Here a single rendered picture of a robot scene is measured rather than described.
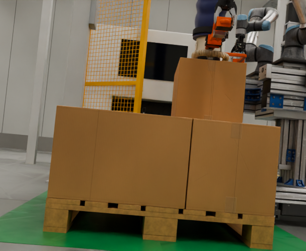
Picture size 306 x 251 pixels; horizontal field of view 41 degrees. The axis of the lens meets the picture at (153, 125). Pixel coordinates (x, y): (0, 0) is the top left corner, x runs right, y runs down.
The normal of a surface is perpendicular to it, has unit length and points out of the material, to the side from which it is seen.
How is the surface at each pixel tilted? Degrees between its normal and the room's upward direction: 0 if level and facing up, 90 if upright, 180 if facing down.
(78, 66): 90
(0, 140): 90
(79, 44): 90
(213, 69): 90
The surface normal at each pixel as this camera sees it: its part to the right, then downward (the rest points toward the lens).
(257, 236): 0.06, -0.04
